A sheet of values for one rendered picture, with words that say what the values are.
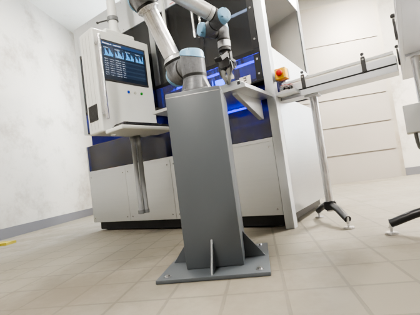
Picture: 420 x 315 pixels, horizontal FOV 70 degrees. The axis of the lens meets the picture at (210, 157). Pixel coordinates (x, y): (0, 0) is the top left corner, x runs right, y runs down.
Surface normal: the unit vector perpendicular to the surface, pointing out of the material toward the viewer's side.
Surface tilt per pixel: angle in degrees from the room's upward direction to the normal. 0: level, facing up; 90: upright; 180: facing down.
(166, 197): 90
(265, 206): 90
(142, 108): 90
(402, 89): 90
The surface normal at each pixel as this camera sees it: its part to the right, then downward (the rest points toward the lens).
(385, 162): -0.16, -0.04
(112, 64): 0.76, -0.14
